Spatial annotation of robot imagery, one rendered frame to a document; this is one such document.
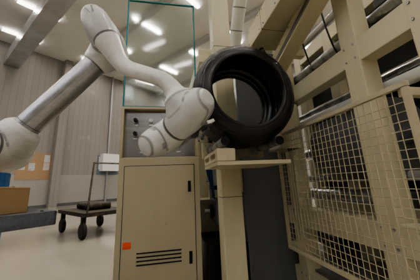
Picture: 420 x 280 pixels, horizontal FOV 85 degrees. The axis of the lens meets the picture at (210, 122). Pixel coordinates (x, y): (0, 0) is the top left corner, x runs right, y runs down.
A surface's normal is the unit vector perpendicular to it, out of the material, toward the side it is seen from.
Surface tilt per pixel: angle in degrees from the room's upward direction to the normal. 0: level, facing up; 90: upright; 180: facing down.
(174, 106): 99
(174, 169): 90
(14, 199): 90
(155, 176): 90
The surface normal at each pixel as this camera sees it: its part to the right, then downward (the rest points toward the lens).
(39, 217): 0.78, -0.19
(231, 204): 0.18, -0.25
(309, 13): 0.10, 0.84
